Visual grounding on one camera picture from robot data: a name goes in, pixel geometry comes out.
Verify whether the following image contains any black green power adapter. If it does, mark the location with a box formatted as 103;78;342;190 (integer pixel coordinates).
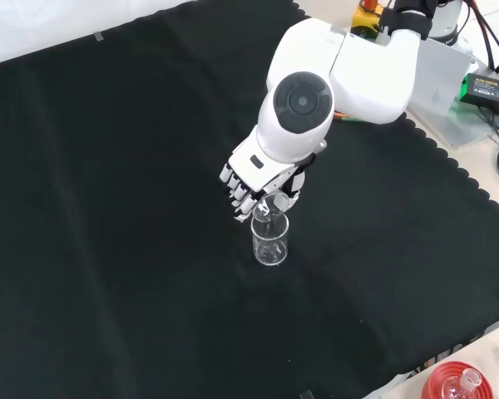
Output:
458;72;499;116

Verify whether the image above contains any pale white board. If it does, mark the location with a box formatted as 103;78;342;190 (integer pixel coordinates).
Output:
406;37;472;117

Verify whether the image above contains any clear graduated glass beaker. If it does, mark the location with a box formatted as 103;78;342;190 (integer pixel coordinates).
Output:
249;214;291;268

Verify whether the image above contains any red ribbed round ring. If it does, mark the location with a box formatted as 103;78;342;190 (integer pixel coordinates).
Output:
422;360;497;399

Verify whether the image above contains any yellow stop button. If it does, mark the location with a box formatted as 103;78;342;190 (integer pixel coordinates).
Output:
352;0;388;41

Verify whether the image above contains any clear glass beaker with spout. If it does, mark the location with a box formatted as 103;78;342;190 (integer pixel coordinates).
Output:
253;198;282;222

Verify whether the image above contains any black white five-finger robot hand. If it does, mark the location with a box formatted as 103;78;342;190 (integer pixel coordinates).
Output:
219;126;329;222

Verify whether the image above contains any thin black cable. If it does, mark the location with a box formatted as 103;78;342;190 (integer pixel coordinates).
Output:
476;103;499;145

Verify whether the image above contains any black bench cloth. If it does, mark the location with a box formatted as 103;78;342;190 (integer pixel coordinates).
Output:
0;0;499;399

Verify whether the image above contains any thick black cable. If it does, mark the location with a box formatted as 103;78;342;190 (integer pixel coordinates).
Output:
463;0;498;70

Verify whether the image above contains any clear glass flask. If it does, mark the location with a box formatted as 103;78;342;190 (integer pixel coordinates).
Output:
440;368;483;399

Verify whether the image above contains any grey metal base plate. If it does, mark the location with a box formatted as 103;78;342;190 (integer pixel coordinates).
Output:
336;24;499;150

